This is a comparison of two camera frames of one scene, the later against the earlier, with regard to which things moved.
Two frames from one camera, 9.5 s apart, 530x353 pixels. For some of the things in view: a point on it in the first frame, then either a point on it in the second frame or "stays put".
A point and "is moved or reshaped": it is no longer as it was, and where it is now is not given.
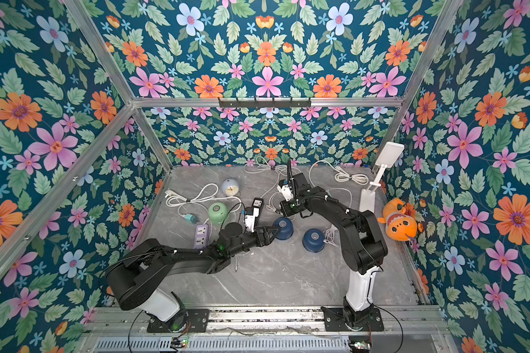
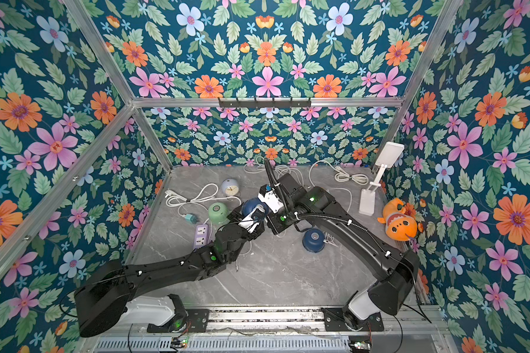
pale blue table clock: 230,187 stays put
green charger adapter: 191,218 stays put
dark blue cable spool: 285,226 is moved or reshaped
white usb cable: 331,233 stays put
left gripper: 260,239 → 235,215
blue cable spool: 313,240 stays put
